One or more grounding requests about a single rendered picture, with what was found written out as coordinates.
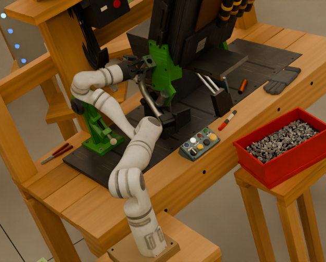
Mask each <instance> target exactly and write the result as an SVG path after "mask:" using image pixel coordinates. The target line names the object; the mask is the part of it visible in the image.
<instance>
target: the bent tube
mask: <svg viewBox="0 0 326 262"><path fill-rule="evenodd" d="M142 59H143V60H144V63H143V65H142V66H141V67H140V68H144V67H148V69H149V68H152V67H155V66H157V65H156V63H155V61H154V60H153V58H152V56H151V55H147V56H143V57H142ZM141 75H142V73H141V74H138V77H140V76H141ZM138 86H139V90H140V92H141V94H142V96H143V98H144V99H145V101H146V102H147V104H148V105H149V107H150V108H151V110H152V111H153V113H154V114H155V116H156V117H157V119H158V120H159V121H160V119H159V118H158V117H159V116H160V115H163V113H162V112H161V110H160V109H159V107H157V106H156V105H155V101H154V100H153V98H152V97H151V95H150V94H149V92H148V90H147V88H146V85H145V77H144V78H143V79H142V80H141V81H140V83H139V84H138ZM160 123H161V124H162V122H161V121H160Z"/></svg>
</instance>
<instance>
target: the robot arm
mask: <svg viewBox="0 0 326 262"><path fill-rule="evenodd" d="M121 59H122V60H123V62H121V63H117V64H114V65H111V66H108V67H106V68H104V69H101V70H97V71H82V72H79V73H77V74H76V75H75V76H74V78H73V81H72V84H71V93H72V94H73V96H74V97H76V98H77V99H79V100H81V101H84V102H86V103H89V104H91V105H93V106H94V107H96V108H97V109H98V110H100V111H101V112H102V113H104V114H105V115H106V116H108V117H109V118H110V119H111V120H112V121H113V122H114V123H115V124H116V125H117V126H118V127H119V128H120V129H121V130H122V131H123V132H124V133H125V134H126V135H127V136H128V137H129V138H130V139H131V141H130V143H129V144H128V146H127V148H126V150H125V152H124V155H123V157H122V158H121V160H120V162H119V163H118V164H117V166H116V167H115V168H114V170H113V171H112V173H111V175H110V178H109V181H108V189H109V192H110V194H111V196H112V197H114V198H116V199H125V198H128V200H127V201H126V202H125V203H124V206H123V209H124V213H125V215H126V218H127V221H128V224H129V226H130V229H131V232H132V234H133V237H134V239H135V242H136V244H137V247H138V249H139V252H140V254H141V255H142V256H145V257H153V258H156V257H157V256H158V255H159V254H160V253H161V252H162V251H163V250H164V249H165V248H167V244H166V241H165V238H164V235H163V233H162V230H161V227H160V226H159V224H158V221H157V219H156V216H155V213H154V210H153V207H152V204H151V201H150V196H149V194H148V190H147V187H146V184H145V180H144V176H143V174H142V172H141V171H142V170H144V169H145V168H146V167H147V166H148V164H149V162H150V159H151V156H152V153H153V150H154V146H155V142H156V141H157V139H158V138H159V136H160V135H161V133H162V125H161V123H160V121H159V120H158V119H156V118H154V117H152V116H146V117H144V118H143V119H142V120H140V122H139V124H138V125H137V127H136V128H134V127H133V126H132V125H131V124H130V123H129V122H128V120H127V119H126V117H125V115H124V113H123V111H122V109H121V107H120V105H119V103H118V102H117V101H116V99H114V98H113V97H112V96H111V95H109V94H108V93H106V92H105V91H104V90H102V89H100V88H103V87H107V86H109V87H110V89H111V91H112V92H116V91H118V87H117V84H118V83H121V82H124V81H127V80H134V81H136V84H139V83H140V81H141V80H142V79H143V78H144V77H145V75H146V74H147V73H146V72H147V71H150V70H151V69H152V68H149V69H148V67H144V68H137V67H136V65H138V64H142V63H144V60H143V59H138V58H137V56H134V55H125V54H124V55H123V56H122V58H121ZM129 61H132V62H129ZM141 73H142V75H141V76H140V77H135V76H136V75H138V74H141ZM91 85H93V86H94V87H95V88H99V89H96V90H95V91H92V90H90V86H91Z"/></svg>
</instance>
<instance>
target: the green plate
mask: <svg viewBox="0 0 326 262"><path fill-rule="evenodd" d="M148 42H149V49H150V55H151V56H152V58H153V60H154V61H155V63H156V65H157V66H155V67H152V69H151V74H152V87H153V89H155V90H158V91H162V90H165V89H166V87H167V85H171V81H174V80H177V79H179V78H182V67H181V68H180V67H179V64H178V65H177V66H174V63H173V61H172V59H171V55H170V52H169V47H168V44H162V45H161V48H159V43H158V46H156V41H154V40H148Z"/></svg>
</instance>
